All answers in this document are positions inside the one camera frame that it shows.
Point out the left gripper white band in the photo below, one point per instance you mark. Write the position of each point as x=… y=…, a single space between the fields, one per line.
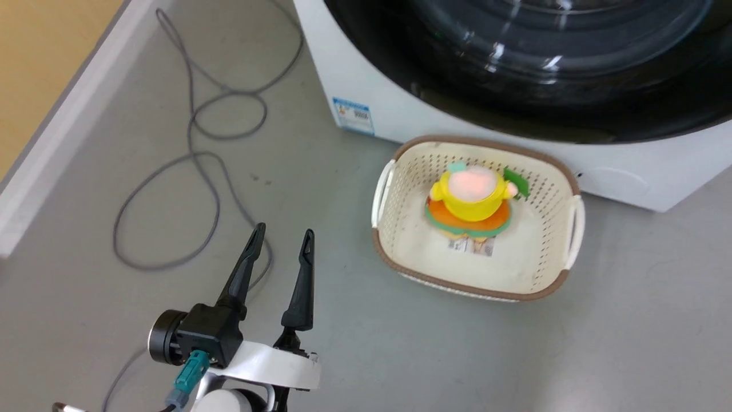
x=274 y=366

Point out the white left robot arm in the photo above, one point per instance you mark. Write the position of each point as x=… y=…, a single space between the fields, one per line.
x=229 y=400

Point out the black glass washing machine door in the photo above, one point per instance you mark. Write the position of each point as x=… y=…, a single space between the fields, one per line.
x=543 y=68

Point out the white washing machine body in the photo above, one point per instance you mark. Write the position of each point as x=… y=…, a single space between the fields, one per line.
x=629 y=171

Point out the cream laundry basket brown rim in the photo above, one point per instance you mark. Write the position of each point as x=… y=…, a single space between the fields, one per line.
x=417 y=252

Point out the blue white energy label sticker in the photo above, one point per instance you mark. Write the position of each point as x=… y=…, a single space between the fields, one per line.
x=353 y=116

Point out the printed label sticker in basket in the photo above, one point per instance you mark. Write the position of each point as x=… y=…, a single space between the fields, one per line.
x=470 y=246

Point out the yellow orange plush doll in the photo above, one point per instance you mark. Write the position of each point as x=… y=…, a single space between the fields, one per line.
x=472 y=206

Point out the silver metal tip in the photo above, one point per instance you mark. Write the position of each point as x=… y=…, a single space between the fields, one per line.
x=67 y=408

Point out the white baseboard strip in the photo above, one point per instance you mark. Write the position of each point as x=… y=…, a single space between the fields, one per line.
x=63 y=131

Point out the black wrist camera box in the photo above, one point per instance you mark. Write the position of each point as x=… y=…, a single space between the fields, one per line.
x=200 y=335

